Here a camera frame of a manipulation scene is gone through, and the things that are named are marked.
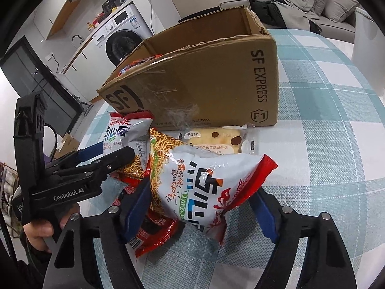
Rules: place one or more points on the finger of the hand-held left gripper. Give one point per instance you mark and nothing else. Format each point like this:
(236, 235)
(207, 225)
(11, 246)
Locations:
(90, 152)
(120, 156)

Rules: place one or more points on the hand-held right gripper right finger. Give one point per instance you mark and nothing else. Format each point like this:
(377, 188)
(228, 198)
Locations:
(267, 216)

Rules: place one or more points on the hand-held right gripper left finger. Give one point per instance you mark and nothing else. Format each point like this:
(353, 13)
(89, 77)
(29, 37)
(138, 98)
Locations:
(135, 210)

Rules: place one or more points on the white red noodle snack packet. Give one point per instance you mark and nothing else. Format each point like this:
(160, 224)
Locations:
(195, 174)
(120, 132)

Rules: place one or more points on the red cookie packet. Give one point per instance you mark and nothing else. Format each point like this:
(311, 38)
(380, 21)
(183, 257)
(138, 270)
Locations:
(132, 66)

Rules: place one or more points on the brown cardboard box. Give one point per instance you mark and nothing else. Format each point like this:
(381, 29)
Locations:
(210, 81)

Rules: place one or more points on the person's left hand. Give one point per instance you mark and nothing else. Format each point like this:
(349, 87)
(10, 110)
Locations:
(36, 231)

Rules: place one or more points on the small cardboard box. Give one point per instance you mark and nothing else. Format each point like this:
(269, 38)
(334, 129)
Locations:
(70, 143)

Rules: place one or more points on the black glass cabinet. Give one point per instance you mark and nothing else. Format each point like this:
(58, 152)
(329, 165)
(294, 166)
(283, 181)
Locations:
(45, 81)

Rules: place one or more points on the cream bread packet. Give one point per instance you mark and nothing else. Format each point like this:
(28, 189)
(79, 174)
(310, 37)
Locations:
(216, 138)

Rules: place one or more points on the white counter cabinet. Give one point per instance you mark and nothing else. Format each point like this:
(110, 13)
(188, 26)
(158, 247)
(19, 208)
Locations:
(87, 51)

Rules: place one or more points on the kitchen faucet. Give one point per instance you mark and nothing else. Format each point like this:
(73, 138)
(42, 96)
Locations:
(76, 37)

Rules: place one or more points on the yellow bottle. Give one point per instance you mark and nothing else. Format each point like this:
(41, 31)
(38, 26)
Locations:
(90, 27)

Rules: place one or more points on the white washing machine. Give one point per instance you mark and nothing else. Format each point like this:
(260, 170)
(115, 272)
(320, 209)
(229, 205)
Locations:
(120, 21)

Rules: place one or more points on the black rice cooker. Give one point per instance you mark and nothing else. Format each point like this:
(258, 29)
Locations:
(110, 3)

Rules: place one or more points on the grey sofa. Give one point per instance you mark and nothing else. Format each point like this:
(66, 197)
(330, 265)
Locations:
(337, 27)

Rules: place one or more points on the black clothing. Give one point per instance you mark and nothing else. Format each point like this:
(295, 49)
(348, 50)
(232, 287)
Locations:
(267, 9)

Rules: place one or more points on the grey jacket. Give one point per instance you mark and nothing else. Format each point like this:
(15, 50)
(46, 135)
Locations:
(297, 3)

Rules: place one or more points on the large grey pillow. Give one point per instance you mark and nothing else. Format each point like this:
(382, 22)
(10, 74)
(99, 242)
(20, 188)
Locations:
(341, 6)

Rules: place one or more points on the wooden wall cabinet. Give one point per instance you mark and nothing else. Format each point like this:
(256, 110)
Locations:
(75, 12)

